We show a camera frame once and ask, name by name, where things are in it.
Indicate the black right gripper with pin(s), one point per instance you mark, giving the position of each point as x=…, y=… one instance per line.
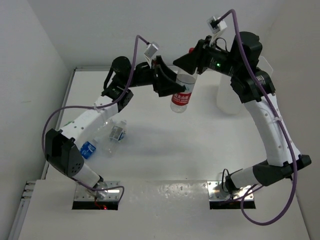
x=198, y=58

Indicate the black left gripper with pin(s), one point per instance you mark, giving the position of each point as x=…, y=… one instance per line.
x=163, y=79

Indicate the red label clear bottle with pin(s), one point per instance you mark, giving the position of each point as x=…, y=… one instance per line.
x=179, y=101

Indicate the blue white label clear bottle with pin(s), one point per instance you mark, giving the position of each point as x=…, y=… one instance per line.
x=114, y=137

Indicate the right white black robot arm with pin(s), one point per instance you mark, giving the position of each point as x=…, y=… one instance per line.
x=280, y=156

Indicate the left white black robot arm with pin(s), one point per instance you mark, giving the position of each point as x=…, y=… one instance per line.
x=62, y=148

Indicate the white translucent plastic bin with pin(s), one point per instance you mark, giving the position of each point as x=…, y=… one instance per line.
x=227, y=100

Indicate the blue label small bottle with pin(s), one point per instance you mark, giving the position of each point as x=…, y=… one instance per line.
x=88, y=148

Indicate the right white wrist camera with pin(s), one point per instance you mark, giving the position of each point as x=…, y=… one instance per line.
x=217, y=27

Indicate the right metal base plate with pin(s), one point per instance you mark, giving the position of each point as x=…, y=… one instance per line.
x=217, y=194

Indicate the metal base plate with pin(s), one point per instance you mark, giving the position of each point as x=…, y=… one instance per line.
x=217, y=194
x=83, y=194

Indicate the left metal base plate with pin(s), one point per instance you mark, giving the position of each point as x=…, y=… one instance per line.
x=83, y=194

